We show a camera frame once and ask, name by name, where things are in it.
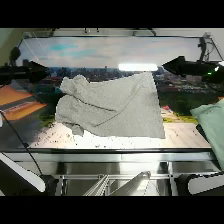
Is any grey garment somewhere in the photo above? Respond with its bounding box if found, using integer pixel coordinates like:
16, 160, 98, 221
54, 71, 167, 140

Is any black cable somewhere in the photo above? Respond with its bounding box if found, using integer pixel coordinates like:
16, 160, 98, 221
0, 110, 44, 177

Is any pale green garment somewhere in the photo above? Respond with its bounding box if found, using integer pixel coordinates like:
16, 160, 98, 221
190, 98, 224, 171

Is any silver frame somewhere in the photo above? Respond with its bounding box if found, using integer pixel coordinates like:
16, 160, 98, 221
0, 27, 224, 197

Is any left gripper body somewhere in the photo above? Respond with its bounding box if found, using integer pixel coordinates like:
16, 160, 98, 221
22, 59, 41, 84

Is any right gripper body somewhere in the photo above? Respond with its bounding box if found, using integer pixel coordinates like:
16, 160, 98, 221
175, 55, 202, 78

